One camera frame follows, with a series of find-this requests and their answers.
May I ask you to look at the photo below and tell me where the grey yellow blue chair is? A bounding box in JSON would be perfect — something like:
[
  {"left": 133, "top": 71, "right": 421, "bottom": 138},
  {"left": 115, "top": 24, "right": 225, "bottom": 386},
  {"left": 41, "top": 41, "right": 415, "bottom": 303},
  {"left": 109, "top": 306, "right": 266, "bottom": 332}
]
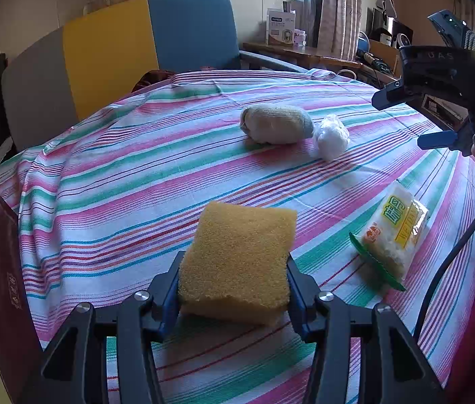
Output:
[{"left": 1, "top": 0, "right": 305, "bottom": 152}]

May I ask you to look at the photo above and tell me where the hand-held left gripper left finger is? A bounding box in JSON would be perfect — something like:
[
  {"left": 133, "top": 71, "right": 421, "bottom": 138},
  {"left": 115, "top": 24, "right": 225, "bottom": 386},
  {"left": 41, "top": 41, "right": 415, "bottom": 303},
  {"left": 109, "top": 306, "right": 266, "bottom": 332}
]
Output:
[{"left": 19, "top": 250, "right": 185, "bottom": 404}]

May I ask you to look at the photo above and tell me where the beige patterned curtain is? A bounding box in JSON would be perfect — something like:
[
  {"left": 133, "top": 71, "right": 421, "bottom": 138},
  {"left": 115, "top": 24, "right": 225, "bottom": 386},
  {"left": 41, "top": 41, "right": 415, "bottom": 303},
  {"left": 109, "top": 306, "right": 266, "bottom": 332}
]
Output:
[{"left": 309, "top": 0, "right": 366, "bottom": 62}]

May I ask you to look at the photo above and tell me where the black cable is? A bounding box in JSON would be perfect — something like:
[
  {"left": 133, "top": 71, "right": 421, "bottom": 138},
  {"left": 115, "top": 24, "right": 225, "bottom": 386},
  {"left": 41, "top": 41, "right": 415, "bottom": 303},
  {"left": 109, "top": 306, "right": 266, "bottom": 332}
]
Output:
[{"left": 412, "top": 194, "right": 475, "bottom": 341}]

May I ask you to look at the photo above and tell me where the beige sock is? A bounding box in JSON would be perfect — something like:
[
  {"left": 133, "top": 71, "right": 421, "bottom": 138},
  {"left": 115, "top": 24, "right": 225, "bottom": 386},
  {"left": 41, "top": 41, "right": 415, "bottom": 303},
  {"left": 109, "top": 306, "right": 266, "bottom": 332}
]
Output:
[{"left": 240, "top": 104, "right": 315, "bottom": 144}]

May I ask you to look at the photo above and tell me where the yellow sponge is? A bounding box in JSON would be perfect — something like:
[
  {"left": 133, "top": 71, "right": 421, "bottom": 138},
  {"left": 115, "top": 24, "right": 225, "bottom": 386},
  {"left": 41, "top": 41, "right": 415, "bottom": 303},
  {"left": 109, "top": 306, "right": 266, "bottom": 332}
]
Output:
[{"left": 177, "top": 201, "right": 298, "bottom": 327}]

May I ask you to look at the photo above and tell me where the striped bed sheet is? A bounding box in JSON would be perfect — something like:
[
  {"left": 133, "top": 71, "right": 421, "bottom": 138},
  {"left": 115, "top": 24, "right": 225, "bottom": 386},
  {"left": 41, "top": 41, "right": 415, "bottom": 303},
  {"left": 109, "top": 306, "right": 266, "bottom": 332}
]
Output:
[{"left": 0, "top": 68, "right": 475, "bottom": 404}]

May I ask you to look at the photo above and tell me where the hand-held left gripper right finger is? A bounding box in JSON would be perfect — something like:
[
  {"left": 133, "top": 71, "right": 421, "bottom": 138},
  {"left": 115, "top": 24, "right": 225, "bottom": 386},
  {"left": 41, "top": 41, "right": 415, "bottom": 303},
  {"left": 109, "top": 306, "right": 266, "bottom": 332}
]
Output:
[{"left": 286, "top": 257, "right": 448, "bottom": 404}]

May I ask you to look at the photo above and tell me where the yellow and white food packet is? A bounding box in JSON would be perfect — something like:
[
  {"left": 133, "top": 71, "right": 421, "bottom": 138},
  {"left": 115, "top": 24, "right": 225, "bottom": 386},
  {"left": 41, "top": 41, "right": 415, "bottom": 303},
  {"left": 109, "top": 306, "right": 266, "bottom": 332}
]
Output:
[{"left": 349, "top": 180, "right": 429, "bottom": 292}]

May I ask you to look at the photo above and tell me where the maroon box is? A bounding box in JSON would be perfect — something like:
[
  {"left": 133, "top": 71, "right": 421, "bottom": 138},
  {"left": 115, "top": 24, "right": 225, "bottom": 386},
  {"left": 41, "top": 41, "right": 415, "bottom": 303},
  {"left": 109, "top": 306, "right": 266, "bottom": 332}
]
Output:
[{"left": 0, "top": 189, "right": 45, "bottom": 388}]

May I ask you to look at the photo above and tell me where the white printed box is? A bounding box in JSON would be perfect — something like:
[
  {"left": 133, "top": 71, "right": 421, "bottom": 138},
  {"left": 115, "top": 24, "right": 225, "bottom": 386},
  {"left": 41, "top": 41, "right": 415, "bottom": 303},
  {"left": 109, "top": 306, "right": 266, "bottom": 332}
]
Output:
[{"left": 266, "top": 7, "right": 297, "bottom": 47}]

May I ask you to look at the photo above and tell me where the cluttered wooden side desk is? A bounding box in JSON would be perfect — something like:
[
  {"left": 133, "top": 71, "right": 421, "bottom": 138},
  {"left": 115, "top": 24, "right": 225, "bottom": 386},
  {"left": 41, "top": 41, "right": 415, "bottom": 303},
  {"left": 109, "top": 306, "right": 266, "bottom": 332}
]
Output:
[{"left": 357, "top": 8, "right": 415, "bottom": 89}]

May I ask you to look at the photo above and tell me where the white shelf unit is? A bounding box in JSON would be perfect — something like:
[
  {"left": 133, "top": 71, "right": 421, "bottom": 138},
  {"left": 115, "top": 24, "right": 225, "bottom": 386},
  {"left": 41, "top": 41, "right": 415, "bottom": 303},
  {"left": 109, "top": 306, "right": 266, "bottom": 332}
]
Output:
[{"left": 420, "top": 93, "right": 469, "bottom": 131}]

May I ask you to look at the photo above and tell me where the white plastic bag ball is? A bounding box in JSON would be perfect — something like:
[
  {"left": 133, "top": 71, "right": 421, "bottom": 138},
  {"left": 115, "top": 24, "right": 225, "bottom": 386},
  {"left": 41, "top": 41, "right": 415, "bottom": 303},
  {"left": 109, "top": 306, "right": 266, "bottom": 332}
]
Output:
[{"left": 312, "top": 114, "right": 351, "bottom": 161}]

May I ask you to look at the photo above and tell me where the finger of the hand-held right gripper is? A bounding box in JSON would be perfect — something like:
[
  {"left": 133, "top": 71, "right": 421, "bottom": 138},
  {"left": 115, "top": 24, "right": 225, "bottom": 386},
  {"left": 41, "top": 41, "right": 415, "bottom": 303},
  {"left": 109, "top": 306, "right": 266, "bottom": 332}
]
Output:
[
  {"left": 371, "top": 80, "right": 415, "bottom": 110},
  {"left": 417, "top": 120, "right": 475, "bottom": 156}
]

